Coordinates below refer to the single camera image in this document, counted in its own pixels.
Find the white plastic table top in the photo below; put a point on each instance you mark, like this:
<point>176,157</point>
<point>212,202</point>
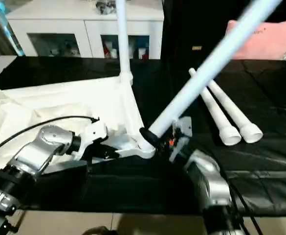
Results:
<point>54,107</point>

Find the white plastic table leg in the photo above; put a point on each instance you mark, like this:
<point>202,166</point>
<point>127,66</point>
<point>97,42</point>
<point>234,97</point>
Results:
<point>216,58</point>
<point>218,117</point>
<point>240,117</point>
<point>124,39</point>

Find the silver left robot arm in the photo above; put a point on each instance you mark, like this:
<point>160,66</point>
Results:
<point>35,152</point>

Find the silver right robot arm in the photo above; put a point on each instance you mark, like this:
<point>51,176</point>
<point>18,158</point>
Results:
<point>208,181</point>

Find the black work mat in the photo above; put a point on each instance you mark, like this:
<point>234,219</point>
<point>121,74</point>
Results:
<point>133,191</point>

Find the dark robot foot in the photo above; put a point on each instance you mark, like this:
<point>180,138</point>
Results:
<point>96,231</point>

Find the black furniture with yellow label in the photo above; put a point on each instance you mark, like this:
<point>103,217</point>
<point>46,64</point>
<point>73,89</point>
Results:
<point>196,24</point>

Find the white cabinet with glass doors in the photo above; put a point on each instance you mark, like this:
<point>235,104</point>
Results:
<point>69,29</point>

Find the dark ornament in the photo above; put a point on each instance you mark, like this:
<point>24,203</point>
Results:
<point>106,6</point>

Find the pink pillow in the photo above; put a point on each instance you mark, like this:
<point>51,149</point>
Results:
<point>274,44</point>

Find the grey curtain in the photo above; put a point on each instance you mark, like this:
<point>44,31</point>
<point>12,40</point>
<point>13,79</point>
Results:
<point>3,29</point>

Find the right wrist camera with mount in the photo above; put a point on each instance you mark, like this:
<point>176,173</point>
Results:
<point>183,132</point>

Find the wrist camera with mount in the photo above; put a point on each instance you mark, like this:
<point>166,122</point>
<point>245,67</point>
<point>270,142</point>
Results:
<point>183,132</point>
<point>93,133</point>

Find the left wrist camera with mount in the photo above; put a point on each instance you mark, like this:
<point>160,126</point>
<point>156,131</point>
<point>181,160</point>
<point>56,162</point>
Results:
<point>93,133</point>

